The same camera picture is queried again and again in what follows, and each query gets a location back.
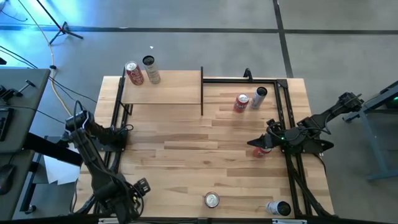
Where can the red Coca-Cola can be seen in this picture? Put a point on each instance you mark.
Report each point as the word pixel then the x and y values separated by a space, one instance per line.
pixel 136 76

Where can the black camera bracket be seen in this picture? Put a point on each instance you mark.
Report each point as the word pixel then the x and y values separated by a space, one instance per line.
pixel 247 74

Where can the black desk clamp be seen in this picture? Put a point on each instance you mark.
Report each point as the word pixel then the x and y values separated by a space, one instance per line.
pixel 9 92

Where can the black tripod stand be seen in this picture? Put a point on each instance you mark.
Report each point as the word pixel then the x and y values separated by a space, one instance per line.
pixel 63 29

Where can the tall white black can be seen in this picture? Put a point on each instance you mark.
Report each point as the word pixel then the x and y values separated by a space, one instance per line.
pixel 275 208

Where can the tall beige slim can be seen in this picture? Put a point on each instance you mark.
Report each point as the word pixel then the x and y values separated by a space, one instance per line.
pixel 153 74

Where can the wooden shelf with black legs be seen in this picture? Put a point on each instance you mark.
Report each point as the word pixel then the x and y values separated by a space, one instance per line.
pixel 177 90

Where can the black computer mouse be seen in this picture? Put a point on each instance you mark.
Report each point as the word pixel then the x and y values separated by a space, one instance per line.
pixel 6 179

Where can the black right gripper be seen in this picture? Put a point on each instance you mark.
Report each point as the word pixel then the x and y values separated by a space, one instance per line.
pixel 275 140

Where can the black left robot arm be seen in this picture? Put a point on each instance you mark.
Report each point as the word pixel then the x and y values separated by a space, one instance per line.
pixel 90 161

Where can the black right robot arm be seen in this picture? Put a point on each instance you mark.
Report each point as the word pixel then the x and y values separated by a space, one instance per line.
pixel 326 114

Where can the black keyboard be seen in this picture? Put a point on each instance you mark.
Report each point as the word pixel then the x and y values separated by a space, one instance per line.
pixel 4 124

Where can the orange Fanta can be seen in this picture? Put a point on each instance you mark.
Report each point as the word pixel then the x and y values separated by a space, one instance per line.
pixel 240 105

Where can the black aluminium table frame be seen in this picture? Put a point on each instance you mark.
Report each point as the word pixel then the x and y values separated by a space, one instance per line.
pixel 230 80

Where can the white paper sheet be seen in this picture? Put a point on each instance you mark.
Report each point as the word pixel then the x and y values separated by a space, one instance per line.
pixel 59 171

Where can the white label strip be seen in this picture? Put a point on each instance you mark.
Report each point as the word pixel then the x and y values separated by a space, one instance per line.
pixel 105 220
pixel 289 221

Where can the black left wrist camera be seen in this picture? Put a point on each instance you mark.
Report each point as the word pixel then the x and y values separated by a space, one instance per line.
pixel 143 186

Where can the red can with white label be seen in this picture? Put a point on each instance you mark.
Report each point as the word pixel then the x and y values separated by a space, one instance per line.
pixel 211 199

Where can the tall white blue can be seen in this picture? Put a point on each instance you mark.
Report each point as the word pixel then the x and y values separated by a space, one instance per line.
pixel 257 99

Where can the short red soda can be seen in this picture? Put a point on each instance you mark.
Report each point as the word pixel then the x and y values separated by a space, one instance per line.
pixel 259 152

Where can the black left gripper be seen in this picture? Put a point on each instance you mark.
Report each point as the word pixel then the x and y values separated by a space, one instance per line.
pixel 119 199

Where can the blue-grey metal table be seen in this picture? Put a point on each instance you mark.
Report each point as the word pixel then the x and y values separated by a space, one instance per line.
pixel 374 146

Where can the black support beam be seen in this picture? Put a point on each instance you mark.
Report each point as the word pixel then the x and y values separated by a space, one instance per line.
pixel 40 144

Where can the grey desk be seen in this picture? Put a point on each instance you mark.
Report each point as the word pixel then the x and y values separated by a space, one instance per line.
pixel 28 93

